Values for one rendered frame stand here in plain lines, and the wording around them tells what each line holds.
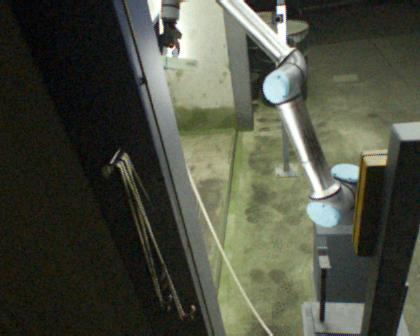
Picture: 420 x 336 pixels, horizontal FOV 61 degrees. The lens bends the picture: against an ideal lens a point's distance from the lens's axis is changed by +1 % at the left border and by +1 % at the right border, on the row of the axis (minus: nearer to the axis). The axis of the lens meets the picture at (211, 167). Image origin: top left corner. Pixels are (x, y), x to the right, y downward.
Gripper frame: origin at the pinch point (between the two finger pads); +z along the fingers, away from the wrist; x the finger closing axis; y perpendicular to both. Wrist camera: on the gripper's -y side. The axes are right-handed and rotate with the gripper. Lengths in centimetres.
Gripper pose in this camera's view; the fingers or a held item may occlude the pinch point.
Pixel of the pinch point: (169, 65)
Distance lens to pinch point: 169.7
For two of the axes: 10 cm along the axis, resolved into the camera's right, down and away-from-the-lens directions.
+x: -8.8, 0.1, -4.7
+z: -0.7, 9.9, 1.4
